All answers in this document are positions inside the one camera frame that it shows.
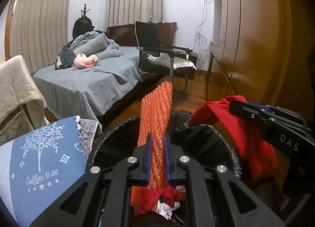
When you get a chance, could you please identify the bed with grey sheet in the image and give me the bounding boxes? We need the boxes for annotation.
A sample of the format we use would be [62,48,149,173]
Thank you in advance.
[32,46,161,120]

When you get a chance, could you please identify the red cloth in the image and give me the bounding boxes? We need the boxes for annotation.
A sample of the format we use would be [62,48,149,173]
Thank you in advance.
[188,95,277,182]

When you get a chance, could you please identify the dark wooden headboard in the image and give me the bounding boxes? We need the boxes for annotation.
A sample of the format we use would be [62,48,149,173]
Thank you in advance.
[105,22,178,48]

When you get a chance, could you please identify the black lined trash bin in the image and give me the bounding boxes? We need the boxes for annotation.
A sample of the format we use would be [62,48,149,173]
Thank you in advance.
[84,110,243,227]

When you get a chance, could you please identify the pink plush toy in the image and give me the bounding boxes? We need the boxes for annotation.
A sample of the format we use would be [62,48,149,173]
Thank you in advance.
[74,54,101,70]

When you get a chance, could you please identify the left beige curtain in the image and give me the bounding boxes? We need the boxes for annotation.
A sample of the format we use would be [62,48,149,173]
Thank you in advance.
[10,0,69,74]

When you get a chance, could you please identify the brown wooden wardrobe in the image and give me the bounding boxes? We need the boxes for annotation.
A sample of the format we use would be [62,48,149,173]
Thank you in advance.
[205,0,296,106]

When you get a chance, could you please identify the blue tree print blanket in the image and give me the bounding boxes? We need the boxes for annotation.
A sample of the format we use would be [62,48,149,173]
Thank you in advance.
[1,116,86,226]

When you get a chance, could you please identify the beige quilt over table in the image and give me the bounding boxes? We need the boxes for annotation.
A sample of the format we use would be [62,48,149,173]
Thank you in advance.
[1,55,47,144]

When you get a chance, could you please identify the black metal chair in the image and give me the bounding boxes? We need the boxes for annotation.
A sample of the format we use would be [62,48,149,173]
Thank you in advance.
[134,21,197,93]

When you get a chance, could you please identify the orange foam net sleeve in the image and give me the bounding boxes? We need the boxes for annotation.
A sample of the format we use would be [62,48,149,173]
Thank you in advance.
[131,82,175,216]

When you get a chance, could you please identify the grey bedding pile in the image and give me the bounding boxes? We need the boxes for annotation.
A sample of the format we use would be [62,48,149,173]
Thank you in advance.
[55,31,122,70]

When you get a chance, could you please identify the silver cushion on chair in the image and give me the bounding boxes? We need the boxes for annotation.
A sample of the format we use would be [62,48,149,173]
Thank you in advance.
[147,54,198,71]

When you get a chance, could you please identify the hanging white cables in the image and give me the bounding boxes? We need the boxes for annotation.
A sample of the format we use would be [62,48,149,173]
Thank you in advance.
[194,0,216,70]

